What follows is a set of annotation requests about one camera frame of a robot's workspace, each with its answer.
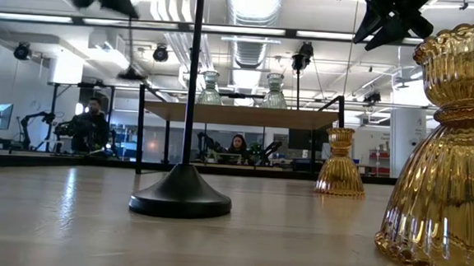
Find green glass candle holder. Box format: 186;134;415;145
261;71;290;110
197;69;225;106

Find white round pillar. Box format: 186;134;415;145
386;107;429;180

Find black lab rig frame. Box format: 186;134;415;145
41;79;117;157

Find amber glass candle holder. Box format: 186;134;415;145
314;126;370;198
372;10;474;266

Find black ceiling spotlight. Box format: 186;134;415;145
299;40;315;58
361;89;383;105
12;41;33;62
151;43;170;63

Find person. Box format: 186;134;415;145
53;95;113;157
218;132;254;166

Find red shelving unit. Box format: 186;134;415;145
366;147;392;176

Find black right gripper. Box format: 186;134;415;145
351;0;435;55

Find wooden shelf riser black legs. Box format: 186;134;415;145
134;82;347;188

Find black screen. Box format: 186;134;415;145
287;127;331;152

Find silver ventilation duct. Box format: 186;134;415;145
222;0;286;73

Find black aluminium rig frame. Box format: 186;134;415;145
0;151;398;194

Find long black metal crossbar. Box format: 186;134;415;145
0;10;428;49

